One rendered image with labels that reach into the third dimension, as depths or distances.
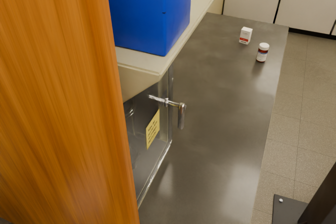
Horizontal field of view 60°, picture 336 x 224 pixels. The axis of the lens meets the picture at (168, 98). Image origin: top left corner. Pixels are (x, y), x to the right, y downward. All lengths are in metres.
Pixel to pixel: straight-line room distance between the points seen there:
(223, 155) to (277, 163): 1.28
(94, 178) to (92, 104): 0.16
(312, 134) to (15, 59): 2.36
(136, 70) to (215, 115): 0.78
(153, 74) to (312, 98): 2.58
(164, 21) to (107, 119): 0.13
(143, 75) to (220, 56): 1.09
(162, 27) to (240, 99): 0.87
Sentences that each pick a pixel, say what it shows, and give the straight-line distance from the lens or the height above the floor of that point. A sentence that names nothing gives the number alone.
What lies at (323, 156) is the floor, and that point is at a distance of 2.43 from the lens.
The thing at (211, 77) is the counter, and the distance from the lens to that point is 1.29.
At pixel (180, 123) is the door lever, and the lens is 0.80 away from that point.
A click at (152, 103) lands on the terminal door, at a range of 0.67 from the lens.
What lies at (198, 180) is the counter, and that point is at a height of 0.94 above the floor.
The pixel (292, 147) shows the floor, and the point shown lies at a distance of 2.39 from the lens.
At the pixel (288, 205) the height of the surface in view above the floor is 0.02.
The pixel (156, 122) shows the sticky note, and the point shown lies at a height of 1.19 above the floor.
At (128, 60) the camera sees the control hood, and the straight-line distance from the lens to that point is 0.38.
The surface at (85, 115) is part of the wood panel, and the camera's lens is 0.34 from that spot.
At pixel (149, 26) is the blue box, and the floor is 1.55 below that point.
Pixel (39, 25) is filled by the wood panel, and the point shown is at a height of 1.60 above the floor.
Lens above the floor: 1.72
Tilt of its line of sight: 42 degrees down
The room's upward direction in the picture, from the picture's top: straight up
